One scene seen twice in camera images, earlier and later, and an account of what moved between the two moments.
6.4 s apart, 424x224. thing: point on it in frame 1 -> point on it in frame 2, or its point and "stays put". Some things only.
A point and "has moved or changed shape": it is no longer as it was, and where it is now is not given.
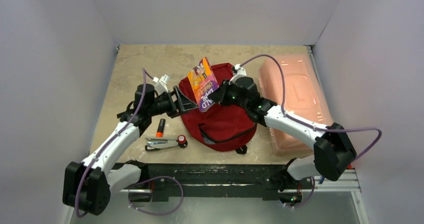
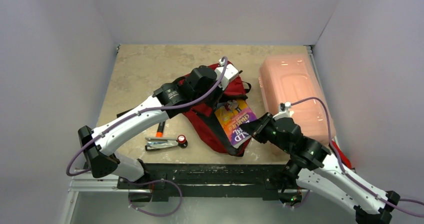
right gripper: x=224 y=94 -> x=261 y=128
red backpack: x=225 y=128 stays put
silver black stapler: x=159 y=143 stays put
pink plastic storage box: x=304 y=97 stays put
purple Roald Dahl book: x=204 y=82 has moved or changed shape
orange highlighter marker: x=160 y=132 stays put
